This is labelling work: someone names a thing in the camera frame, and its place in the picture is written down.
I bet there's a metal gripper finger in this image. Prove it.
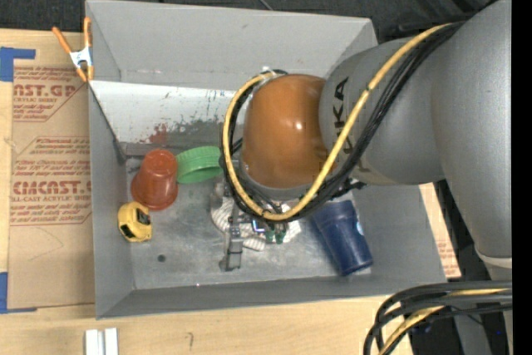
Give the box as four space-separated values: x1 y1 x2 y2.
219 223 245 273

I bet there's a grey metal bin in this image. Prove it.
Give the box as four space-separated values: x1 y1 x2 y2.
84 0 449 320

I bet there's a dark blue plastic cup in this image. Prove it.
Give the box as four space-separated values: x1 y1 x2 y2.
308 199 375 278

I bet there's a red plastic cup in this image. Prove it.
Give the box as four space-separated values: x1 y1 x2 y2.
130 149 180 212

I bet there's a yellow tape measure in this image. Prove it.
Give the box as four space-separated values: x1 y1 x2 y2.
116 200 154 244

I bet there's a brown cardboard board, red print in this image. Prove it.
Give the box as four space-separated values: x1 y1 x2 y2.
0 27 463 315

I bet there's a green plastic ring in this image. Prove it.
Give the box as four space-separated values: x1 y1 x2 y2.
175 145 226 185

